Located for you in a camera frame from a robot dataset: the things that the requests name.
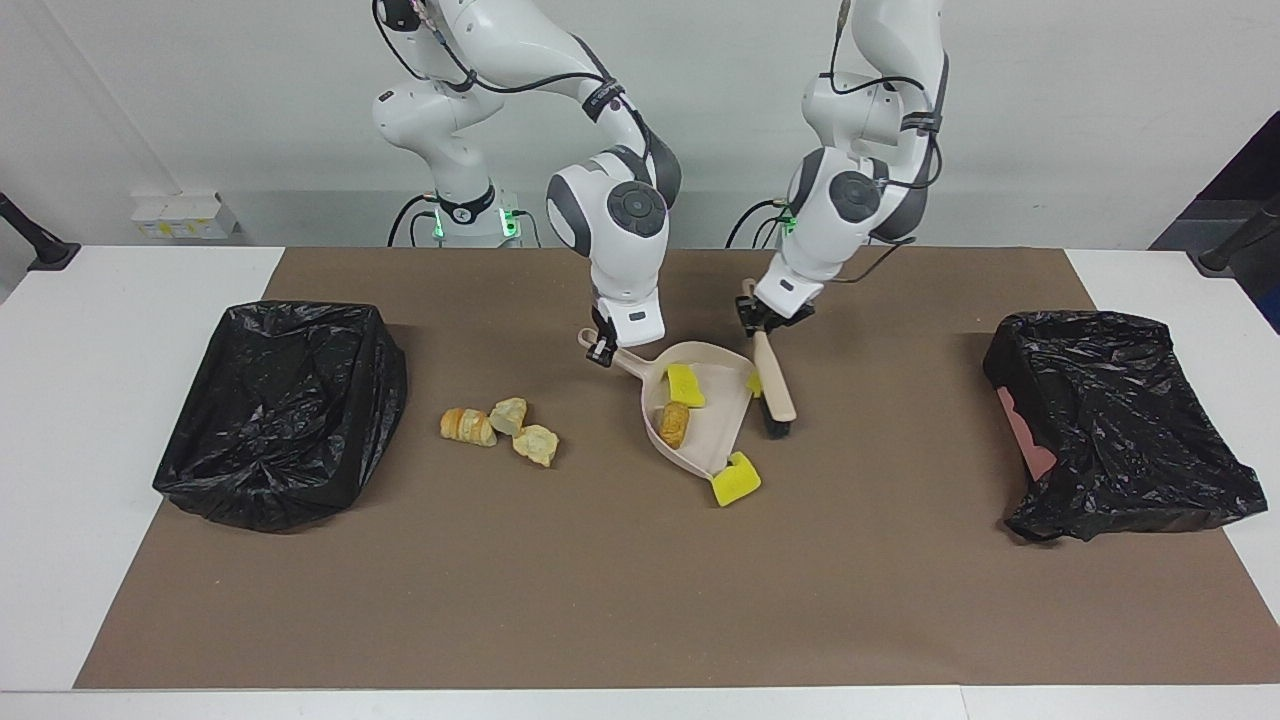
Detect white wall socket box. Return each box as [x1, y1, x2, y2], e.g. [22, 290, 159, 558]
[130, 193, 241, 241]

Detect beige plastic dustpan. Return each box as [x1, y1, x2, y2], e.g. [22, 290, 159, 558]
[577, 327, 761, 481]

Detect loose black trash bag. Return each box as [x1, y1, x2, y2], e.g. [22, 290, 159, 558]
[983, 310, 1269, 544]

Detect pink plastic bin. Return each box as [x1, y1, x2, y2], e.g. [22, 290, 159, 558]
[997, 385, 1056, 483]

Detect black base cable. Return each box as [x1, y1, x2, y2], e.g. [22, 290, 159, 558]
[387, 193, 441, 248]
[727, 198, 798, 249]

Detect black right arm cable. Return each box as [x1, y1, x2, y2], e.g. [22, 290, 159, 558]
[372, 0, 656, 191]

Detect orange croissant piece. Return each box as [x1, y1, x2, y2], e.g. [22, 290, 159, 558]
[440, 407, 498, 448]

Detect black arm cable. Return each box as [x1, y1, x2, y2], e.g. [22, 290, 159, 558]
[828, 0, 946, 286]
[372, 0, 656, 191]

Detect beige brush with black bristles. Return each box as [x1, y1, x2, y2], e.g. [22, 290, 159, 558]
[741, 278, 798, 441]

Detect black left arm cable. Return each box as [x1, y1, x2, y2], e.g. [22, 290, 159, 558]
[828, 0, 946, 286]

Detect brown table mat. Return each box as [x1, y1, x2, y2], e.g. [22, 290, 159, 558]
[75, 247, 1280, 691]

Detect dark partition panel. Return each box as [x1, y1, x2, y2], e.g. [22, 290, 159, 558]
[1150, 108, 1280, 333]

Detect black bag lined bin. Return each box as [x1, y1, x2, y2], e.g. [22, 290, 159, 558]
[152, 300, 409, 533]

